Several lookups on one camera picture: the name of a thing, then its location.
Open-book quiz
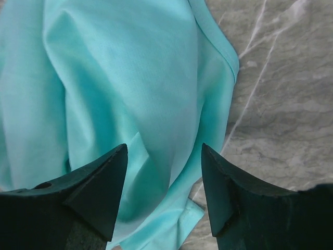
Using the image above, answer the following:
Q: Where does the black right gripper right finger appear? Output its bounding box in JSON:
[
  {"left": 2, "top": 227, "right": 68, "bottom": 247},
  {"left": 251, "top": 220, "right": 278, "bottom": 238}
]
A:
[{"left": 201, "top": 144, "right": 332, "bottom": 249}]

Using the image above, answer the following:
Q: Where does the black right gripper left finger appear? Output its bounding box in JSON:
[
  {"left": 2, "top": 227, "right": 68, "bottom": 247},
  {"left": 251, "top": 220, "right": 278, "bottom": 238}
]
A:
[{"left": 1, "top": 144, "right": 127, "bottom": 249}]

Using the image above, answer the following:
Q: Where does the teal t-shirt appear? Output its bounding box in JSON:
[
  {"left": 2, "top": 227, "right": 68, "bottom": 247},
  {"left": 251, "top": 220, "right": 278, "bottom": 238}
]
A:
[{"left": 1, "top": 1, "right": 239, "bottom": 249}]

